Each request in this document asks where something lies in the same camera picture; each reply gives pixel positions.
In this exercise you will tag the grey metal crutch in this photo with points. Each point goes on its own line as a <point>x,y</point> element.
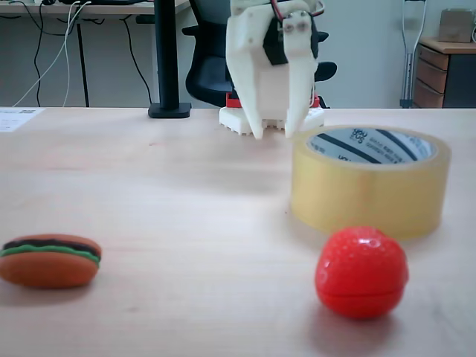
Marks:
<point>408,63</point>

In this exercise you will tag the red toy strawberry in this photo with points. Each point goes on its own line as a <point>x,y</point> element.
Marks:
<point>360,275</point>

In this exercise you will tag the clear packing tape roll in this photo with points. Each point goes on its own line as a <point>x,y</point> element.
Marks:
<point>353,193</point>

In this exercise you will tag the black office chair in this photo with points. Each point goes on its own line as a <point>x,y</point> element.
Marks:
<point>204,82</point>

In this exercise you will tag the background desk with black leg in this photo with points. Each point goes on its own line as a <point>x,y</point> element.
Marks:
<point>82,56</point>

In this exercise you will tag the white printed paper sheet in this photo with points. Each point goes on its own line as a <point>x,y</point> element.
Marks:
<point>15,119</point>

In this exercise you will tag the wooden drawer cabinet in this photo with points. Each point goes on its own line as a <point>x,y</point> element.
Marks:
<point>427,74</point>

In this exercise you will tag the brown cardboard box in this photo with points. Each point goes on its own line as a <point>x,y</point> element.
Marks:
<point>455,26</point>

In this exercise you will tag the toy hamburger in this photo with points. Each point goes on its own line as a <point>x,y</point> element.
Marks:
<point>48,267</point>

